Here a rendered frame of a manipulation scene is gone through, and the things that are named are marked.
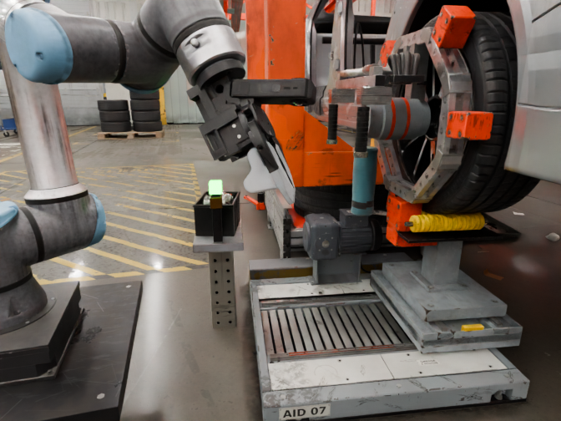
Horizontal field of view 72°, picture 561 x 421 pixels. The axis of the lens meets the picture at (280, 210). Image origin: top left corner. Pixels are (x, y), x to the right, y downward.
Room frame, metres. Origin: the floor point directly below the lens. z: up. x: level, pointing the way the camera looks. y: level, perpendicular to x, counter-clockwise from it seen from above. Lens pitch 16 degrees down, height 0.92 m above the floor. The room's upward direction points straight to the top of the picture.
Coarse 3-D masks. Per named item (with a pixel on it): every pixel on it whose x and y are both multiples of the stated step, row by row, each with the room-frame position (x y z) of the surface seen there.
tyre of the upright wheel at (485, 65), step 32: (480, 32) 1.14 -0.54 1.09; (512, 32) 1.15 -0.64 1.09; (480, 64) 1.10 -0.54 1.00; (512, 64) 1.08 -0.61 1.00; (480, 96) 1.08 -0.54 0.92; (512, 96) 1.05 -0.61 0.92; (512, 128) 1.04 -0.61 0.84; (480, 160) 1.05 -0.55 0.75; (448, 192) 1.17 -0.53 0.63; (480, 192) 1.11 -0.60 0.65; (512, 192) 1.12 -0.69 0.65
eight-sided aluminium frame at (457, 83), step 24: (432, 48) 1.20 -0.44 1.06; (456, 48) 1.18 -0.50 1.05; (456, 72) 1.14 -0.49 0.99; (456, 96) 1.10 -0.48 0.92; (384, 144) 1.57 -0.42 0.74; (456, 144) 1.09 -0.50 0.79; (384, 168) 1.48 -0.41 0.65; (432, 168) 1.13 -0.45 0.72; (456, 168) 1.10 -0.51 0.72; (408, 192) 1.26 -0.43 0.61; (432, 192) 1.19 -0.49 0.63
